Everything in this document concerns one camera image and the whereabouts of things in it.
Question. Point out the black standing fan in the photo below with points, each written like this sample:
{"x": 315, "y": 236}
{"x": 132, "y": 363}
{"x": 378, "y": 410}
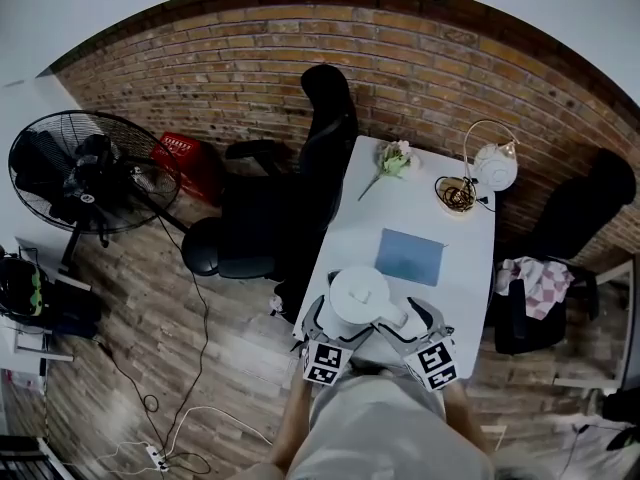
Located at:
{"x": 95, "y": 173}

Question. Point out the black metal railing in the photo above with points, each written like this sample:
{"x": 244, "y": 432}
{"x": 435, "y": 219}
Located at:
{"x": 20, "y": 455}

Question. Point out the red plastic crate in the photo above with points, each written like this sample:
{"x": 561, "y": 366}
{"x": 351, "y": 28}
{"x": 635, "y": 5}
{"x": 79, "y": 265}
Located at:
{"x": 192, "y": 168}

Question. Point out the pink checkered cloth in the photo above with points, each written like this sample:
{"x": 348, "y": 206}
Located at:
{"x": 545, "y": 288}

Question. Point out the pale artificial flower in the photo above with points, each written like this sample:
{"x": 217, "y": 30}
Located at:
{"x": 392, "y": 160}

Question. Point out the person's light shirt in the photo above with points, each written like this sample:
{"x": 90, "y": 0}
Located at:
{"x": 380, "y": 428}

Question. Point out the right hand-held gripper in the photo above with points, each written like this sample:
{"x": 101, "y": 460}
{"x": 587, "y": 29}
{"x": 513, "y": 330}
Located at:
{"x": 435, "y": 365}

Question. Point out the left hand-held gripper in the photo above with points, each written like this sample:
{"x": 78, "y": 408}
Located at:
{"x": 325, "y": 363}

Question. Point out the person's right forearm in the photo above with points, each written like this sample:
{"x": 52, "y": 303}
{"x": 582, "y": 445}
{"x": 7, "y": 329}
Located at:
{"x": 463, "y": 413}

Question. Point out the person's left forearm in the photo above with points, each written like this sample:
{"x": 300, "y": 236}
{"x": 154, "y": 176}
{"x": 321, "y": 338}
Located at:
{"x": 292, "y": 418}

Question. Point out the white metal table frame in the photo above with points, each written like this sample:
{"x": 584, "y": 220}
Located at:
{"x": 626, "y": 318}

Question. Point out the white globe table lamp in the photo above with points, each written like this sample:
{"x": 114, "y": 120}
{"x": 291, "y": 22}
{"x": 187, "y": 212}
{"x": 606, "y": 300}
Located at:
{"x": 496, "y": 168}

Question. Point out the blue notebook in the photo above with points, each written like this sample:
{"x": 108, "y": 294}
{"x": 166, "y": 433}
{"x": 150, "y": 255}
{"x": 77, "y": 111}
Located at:
{"x": 407, "y": 258}

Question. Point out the white power strip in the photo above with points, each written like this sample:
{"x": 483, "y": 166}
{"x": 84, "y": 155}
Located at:
{"x": 156, "y": 457}

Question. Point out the black and green backpack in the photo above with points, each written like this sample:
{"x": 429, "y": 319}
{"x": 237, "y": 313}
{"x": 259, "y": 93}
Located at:
{"x": 25, "y": 288}

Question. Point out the black office chair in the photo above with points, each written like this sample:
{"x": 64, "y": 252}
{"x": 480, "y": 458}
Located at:
{"x": 580, "y": 208}
{"x": 280, "y": 218}
{"x": 35, "y": 168}

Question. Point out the white electric kettle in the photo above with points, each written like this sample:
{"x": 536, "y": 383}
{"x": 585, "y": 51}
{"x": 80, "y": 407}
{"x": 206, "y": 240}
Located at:
{"x": 357, "y": 295}

